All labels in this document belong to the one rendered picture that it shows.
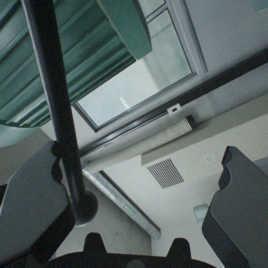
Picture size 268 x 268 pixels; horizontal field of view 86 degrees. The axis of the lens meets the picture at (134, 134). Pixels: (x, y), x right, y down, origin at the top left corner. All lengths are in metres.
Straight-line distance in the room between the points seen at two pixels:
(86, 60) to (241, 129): 1.56
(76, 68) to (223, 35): 1.52
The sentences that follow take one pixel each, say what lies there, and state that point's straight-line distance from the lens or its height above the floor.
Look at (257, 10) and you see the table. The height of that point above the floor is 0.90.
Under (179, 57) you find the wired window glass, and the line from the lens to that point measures 1.60.
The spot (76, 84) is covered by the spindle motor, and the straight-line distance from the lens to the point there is 0.20.
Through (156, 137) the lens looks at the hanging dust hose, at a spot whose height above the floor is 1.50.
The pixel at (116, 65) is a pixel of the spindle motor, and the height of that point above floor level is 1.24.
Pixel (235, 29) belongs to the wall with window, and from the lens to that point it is 1.67.
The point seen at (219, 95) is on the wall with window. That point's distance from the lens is 1.74.
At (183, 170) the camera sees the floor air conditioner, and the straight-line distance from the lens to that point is 1.76.
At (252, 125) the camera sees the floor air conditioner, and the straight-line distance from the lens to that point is 1.67.
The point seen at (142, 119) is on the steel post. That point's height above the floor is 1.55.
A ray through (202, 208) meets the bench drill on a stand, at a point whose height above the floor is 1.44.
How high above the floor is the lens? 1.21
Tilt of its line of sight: 18 degrees up
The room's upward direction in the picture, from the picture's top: 117 degrees counter-clockwise
